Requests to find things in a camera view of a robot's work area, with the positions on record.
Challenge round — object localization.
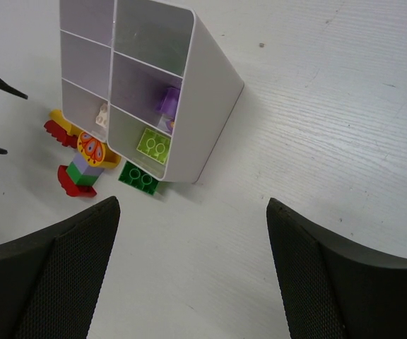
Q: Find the yellow oval printed lego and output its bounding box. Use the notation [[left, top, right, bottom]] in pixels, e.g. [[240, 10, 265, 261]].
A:
[[77, 131, 121, 170]]

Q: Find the lime lego brick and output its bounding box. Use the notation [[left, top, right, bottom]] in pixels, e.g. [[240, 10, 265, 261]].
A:
[[136, 128, 171, 165]]

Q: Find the right white divided container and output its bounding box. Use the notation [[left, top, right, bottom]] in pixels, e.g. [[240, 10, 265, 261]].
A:
[[107, 1, 244, 183]]

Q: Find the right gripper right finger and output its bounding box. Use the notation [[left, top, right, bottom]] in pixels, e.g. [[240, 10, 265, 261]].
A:
[[266, 198, 407, 338]]

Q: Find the lilac green red lego stack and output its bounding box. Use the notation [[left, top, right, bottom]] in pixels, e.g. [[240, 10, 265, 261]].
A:
[[57, 153, 105, 198]]

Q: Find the left white divided container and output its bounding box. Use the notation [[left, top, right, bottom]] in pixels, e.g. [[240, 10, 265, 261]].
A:
[[59, 1, 114, 141]]

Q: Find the white divided container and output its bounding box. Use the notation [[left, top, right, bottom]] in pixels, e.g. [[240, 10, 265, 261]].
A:
[[107, 1, 244, 183], [59, 1, 114, 141]]

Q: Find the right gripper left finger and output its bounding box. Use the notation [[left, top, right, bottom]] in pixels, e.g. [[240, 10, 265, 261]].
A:
[[0, 196, 120, 338]]

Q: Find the yellow and red lego stack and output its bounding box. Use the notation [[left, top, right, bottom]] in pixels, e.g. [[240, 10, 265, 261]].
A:
[[44, 109, 82, 149]]

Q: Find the green and lime lego stack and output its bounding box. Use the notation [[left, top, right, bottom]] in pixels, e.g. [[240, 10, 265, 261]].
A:
[[118, 161, 159, 196]]

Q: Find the white lego brick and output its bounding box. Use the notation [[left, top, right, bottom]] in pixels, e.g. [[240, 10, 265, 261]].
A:
[[95, 103, 108, 128]]

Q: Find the purple butterfly wing lego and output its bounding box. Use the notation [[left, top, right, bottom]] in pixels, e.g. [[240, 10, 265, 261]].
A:
[[156, 87, 180, 132]]

